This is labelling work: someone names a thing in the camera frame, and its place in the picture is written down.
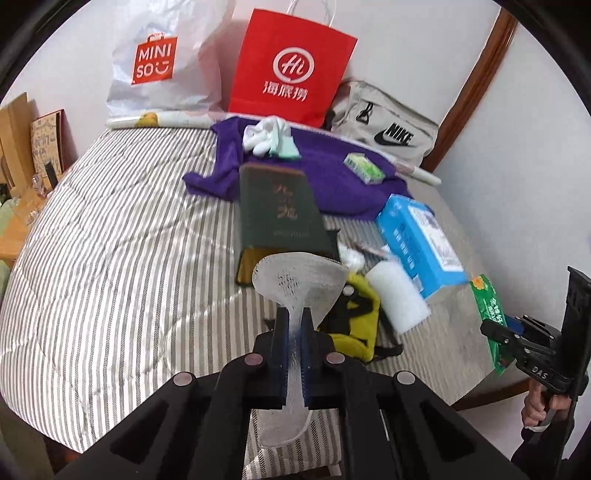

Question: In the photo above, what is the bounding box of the white foam sponge block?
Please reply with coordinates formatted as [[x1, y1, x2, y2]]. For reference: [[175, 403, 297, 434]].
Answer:
[[366, 260, 431, 335]]

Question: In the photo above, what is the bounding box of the yellow black pouch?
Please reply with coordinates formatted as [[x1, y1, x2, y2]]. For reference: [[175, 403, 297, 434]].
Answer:
[[318, 273, 404, 365]]

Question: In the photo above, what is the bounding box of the white tissue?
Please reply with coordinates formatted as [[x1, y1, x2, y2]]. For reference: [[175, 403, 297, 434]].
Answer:
[[338, 242, 366, 273]]

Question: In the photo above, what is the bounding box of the green tissue pack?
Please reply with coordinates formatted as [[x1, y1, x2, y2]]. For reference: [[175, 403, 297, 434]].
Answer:
[[344, 153, 386, 185]]

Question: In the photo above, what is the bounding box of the green snack packet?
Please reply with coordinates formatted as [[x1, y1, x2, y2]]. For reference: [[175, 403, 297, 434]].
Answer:
[[470, 274, 513, 375]]

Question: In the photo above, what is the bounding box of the fruit pattern wet wipe packet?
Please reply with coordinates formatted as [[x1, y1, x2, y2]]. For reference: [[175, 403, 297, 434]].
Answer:
[[353, 242, 394, 260]]

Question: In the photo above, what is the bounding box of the person's right hand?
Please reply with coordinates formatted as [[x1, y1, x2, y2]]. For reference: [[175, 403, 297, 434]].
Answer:
[[521, 379, 572, 428]]

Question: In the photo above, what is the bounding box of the blue tissue box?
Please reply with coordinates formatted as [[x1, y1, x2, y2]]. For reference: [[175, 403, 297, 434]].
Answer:
[[376, 195, 468, 304]]

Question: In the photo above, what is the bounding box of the striped mattress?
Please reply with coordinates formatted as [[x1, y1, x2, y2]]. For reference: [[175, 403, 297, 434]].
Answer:
[[1, 128, 492, 479]]

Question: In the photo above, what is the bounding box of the purple towel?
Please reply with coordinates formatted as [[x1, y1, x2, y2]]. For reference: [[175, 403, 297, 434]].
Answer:
[[183, 116, 412, 221]]

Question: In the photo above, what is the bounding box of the dark green tea tin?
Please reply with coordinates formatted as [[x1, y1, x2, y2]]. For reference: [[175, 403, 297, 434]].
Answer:
[[235, 163, 339, 287]]

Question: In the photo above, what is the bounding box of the beige Nike bag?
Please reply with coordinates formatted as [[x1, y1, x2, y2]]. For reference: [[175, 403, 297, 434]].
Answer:
[[327, 80, 439, 166]]

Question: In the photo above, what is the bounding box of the rolled patterned paper tube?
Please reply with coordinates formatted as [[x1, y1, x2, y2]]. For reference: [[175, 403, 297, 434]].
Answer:
[[105, 111, 442, 187]]

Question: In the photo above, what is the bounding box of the framed picture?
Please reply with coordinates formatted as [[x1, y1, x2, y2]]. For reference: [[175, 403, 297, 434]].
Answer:
[[30, 109, 64, 177]]

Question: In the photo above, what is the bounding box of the red Haidilao paper bag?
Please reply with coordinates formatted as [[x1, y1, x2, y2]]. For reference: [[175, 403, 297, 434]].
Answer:
[[228, 9, 358, 128]]

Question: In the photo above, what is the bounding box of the white Miniso plastic bag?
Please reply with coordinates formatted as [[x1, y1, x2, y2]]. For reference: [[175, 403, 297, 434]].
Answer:
[[106, 0, 235, 118]]

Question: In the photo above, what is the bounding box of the wooden door frame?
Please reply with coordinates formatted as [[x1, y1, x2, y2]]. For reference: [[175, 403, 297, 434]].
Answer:
[[422, 8, 518, 173]]

